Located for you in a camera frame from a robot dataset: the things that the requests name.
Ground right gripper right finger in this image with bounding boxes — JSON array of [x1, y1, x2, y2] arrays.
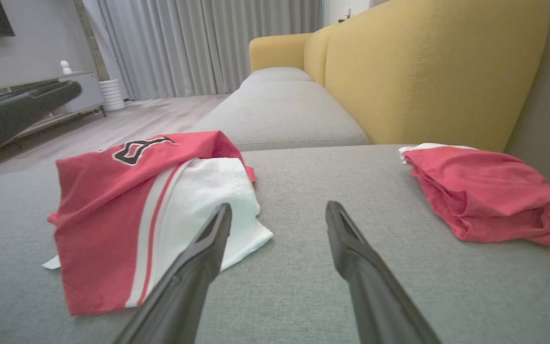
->
[[325, 201, 443, 344]]

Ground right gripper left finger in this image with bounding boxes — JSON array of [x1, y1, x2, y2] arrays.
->
[[113, 203, 233, 344]]

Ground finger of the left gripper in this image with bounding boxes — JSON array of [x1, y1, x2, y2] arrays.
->
[[0, 80, 83, 165]]

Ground red jersey with black lettering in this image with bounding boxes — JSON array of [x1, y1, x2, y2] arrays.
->
[[42, 130, 274, 316]]

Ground red shorts with white stripe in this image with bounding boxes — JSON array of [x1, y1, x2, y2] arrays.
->
[[398, 142, 550, 250]]

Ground large grey sofa seat cushion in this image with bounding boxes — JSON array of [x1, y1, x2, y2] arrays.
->
[[0, 144, 550, 344]]

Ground white low tv cabinet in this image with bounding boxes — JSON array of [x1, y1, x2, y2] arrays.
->
[[0, 72, 107, 169]]

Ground white ribbed vase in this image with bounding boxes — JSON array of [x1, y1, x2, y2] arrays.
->
[[98, 78, 127, 112]]

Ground grey pleated curtain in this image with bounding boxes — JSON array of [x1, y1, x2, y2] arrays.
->
[[82, 0, 324, 101]]

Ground yellow sofa backrest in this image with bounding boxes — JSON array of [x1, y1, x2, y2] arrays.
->
[[303, 23, 338, 87], [325, 0, 550, 153]]

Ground small grey sofa seat cushion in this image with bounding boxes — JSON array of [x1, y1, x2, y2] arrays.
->
[[239, 67, 314, 89]]

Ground yellow sofa armrest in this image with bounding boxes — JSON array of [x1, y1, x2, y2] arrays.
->
[[249, 32, 313, 73]]

